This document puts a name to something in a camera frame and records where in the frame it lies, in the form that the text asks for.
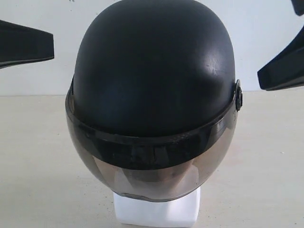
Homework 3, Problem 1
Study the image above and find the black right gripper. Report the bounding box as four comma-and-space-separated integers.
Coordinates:
257, 0, 304, 91

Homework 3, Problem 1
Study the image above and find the white mannequin head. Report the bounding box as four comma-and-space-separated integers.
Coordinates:
113, 170, 201, 218

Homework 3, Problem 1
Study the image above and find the black helmet with tinted visor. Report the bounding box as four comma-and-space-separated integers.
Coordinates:
66, 0, 241, 202

